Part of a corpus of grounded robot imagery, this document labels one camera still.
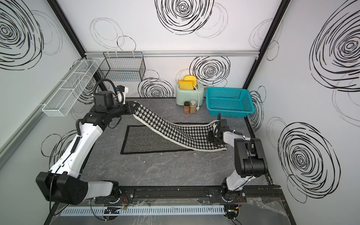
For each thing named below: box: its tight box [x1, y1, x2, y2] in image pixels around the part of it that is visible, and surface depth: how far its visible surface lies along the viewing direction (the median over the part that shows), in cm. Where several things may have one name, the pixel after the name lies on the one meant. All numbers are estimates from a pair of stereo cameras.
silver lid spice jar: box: [189, 99, 197, 114], surface depth 107 cm
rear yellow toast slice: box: [183, 75, 198, 87], surface depth 108 cm
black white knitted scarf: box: [132, 102, 227, 152], surface depth 90 cm
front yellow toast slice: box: [178, 80, 194, 91], surface depth 106 cm
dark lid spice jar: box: [183, 101, 190, 114], surface depth 107 cm
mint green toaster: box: [175, 82, 205, 106], surface depth 108 cm
